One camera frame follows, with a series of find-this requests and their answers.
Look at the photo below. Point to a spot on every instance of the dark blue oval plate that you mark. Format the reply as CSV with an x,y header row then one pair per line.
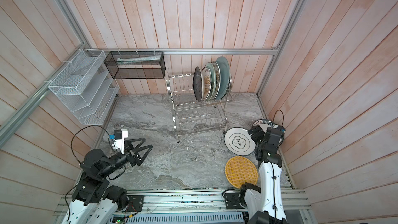
x,y
197,84

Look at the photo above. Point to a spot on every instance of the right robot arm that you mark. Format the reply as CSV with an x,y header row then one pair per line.
x,y
264,202

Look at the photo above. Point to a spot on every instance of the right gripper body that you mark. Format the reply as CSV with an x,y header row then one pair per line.
x,y
260,146

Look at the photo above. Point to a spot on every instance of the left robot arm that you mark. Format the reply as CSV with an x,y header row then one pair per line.
x,y
94,200

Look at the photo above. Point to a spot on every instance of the mint plate with flower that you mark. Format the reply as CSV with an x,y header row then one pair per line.
x,y
213,79

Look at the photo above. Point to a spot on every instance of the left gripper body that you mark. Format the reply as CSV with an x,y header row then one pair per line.
x,y
119,160

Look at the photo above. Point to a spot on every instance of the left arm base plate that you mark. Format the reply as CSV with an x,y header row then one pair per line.
x,y
135,203

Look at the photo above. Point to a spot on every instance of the grey-green plate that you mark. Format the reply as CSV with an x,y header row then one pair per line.
x,y
224,77

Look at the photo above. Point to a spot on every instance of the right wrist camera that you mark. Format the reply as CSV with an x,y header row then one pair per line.
x,y
281,128

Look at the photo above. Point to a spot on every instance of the chrome dish rack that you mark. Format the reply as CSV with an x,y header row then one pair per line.
x,y
191,116

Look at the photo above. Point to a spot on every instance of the white wire shelf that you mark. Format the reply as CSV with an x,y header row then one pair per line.
x,y
85,90

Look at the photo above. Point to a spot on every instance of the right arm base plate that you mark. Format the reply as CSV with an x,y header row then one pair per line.
x,y
232,200

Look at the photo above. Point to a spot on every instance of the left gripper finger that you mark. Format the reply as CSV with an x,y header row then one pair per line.
x,y
139,159
135,144

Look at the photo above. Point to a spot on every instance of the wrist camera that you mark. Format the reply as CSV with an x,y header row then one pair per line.
x,y
117,139
281,128

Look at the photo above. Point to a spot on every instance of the orange sunburst plate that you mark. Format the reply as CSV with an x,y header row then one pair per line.
x,y
207,81
217,74

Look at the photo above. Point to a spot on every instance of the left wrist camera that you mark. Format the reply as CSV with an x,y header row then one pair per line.
x,y
117,139

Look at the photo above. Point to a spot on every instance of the white plate black outline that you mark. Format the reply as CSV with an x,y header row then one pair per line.
x,y
239,142

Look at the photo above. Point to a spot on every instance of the aluminium frame rail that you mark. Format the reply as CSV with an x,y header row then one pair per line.
x,y
203,51

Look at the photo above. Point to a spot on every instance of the yellow woven plate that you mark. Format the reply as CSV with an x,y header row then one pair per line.
x,y
240,170

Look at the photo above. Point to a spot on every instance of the white plate dark lettered rim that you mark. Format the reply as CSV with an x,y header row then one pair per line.
x,y
264,124

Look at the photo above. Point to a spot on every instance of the black mesh basket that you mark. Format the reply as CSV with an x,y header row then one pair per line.
x,y
136,64

